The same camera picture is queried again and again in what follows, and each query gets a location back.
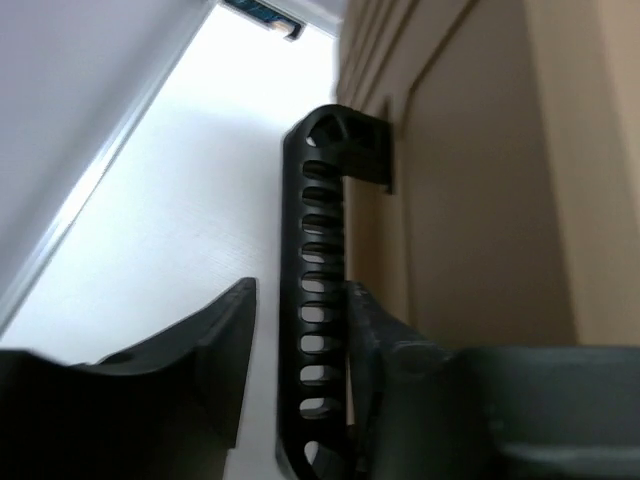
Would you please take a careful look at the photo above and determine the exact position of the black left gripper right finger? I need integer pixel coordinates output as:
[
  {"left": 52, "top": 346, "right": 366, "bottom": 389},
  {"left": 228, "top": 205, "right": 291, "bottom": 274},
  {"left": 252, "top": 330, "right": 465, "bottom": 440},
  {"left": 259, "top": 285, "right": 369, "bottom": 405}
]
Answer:
[{"left": 347, "top": 283, "right": 639, "bottom": 479}]

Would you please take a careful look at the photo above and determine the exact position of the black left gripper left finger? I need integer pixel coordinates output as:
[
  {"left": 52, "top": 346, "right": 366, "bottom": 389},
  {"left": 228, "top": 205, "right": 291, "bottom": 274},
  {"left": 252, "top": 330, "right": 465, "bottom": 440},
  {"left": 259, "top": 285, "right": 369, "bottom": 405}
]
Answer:
[{"left": 1, "top": 278, "right": 257, "bottom": 479}]

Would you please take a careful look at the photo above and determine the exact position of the tan plastic toolbox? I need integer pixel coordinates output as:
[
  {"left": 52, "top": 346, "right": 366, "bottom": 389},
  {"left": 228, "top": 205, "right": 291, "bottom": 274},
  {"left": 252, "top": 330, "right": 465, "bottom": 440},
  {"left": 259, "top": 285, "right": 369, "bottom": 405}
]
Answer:
[{"left": 336, "top": 1, "right": 639, "bottom": 348}]

